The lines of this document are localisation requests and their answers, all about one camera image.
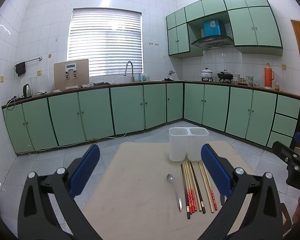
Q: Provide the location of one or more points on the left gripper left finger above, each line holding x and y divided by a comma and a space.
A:
36, 216

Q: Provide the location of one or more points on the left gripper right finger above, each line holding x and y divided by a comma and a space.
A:
252, 206

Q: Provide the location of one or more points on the plain bamboo chopstick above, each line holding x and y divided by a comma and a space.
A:
199, 206
207, 188

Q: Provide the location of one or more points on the red patterned bamboo chopstick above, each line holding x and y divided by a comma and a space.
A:
188, 188

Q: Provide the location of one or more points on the black chopstick silver band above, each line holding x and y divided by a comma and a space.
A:
185, 192

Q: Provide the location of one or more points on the metal spoon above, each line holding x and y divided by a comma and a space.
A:
171, 180

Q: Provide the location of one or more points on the glass jar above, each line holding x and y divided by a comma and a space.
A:
277, 86

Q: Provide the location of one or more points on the orange thermos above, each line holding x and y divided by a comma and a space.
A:
268, 76

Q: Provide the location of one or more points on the black wok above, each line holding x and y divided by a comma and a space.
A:
225, 77

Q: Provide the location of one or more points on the white twin utensil holder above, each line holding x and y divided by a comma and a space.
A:
186, 142

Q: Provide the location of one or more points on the green lower cabinets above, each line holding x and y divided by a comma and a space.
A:
258, 116

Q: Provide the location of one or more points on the green cabinets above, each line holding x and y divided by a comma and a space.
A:
250, 23
258, 116

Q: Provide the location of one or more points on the white ceramic pot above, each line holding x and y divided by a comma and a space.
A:
206, 75

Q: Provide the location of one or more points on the electric kettle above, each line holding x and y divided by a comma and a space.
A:
27, 93

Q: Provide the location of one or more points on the green upper cabinets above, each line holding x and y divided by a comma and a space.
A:
250, 23

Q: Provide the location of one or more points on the range hood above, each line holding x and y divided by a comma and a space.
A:
213, 42

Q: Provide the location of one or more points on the blue box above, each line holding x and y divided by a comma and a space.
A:
212, 28

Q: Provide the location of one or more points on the cardboard box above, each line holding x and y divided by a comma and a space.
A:
71, 74

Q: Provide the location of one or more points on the dark towel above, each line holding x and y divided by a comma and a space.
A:
20, 68

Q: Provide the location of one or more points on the white window blind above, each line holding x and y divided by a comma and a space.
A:
111, 39

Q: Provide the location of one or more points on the towel rail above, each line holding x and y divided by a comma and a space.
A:
35, 59

